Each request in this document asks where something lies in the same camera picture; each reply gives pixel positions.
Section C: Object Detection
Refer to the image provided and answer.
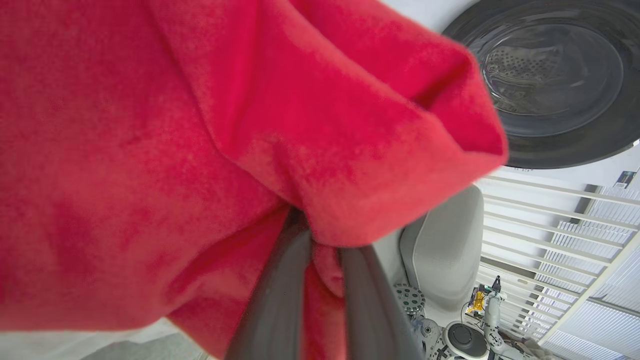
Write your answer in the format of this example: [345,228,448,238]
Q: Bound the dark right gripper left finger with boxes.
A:
[225,225,313,360]

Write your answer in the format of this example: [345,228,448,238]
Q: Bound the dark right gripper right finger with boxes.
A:
[340,245,426,360]

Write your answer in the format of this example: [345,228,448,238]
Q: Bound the red and white garment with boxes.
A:
[0,0,510,360]

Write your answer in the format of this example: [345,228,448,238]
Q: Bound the grey cushioned sofa part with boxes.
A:
[399,185,485,312]

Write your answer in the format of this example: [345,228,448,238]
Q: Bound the small yellow object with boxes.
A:
[467,290,487,316]

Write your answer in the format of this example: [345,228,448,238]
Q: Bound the white washing machine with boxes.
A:
[382,0,640,191]

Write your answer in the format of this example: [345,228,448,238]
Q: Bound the dark round washing machine door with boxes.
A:
[442,0,640,170]

